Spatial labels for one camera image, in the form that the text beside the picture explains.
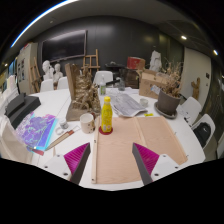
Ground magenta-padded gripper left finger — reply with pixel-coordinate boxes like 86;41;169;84
42;142;92;185

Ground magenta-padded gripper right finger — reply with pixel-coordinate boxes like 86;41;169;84
132;142;183;185

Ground yellow drink bottle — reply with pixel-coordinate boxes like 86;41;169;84
100;96;114;134

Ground light wooden drawing board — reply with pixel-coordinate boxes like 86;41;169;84
90;115;189;184

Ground white spotted mug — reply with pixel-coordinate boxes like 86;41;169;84
79;112;97;135

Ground small paint jar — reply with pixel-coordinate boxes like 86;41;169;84
59;118;69;130

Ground grey plant saucer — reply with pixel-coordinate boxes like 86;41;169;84
153;101;179;120

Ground colourful painted sheet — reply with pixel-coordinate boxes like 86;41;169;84
14;112;58;153

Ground small white cup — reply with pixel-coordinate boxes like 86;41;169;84
139;97;149;108

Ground printed newspaper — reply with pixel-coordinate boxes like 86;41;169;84
108;91;148;118

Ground dried plant in grey pot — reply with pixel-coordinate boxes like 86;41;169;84
156;61;184;117

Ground black backpack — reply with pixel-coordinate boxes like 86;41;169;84
194;121;213;148

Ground white plastic chair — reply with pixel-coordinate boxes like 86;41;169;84
56;76;70;91
39;78;55;93
191;113;217;149
92;70;114;88
181;96;203;126

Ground clear bottle with green label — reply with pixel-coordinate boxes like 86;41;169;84
99;74;107;97

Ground brown cardboard box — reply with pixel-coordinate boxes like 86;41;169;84
138;68;168;100

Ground black foam blocks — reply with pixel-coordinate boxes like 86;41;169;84
4;92;42;129

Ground white plaster bust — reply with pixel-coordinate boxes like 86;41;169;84
53;63;64;83
42;59;55;81

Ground wooden easel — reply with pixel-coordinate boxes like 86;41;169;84
29;56;43;94
81;48;101;76

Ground red box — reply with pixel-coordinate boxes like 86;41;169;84
126;56;147;70

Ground white plaster statue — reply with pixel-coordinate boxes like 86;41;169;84
148;49;163;73

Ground white cabinet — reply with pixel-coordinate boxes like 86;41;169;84
16;42;39;95

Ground long ceiling light strip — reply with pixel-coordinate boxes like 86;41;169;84
9;0;81;49

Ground wooden handled palette knife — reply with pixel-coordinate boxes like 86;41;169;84
44;125;82;152

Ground dark wall board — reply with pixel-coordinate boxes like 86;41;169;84
41;29;88;64

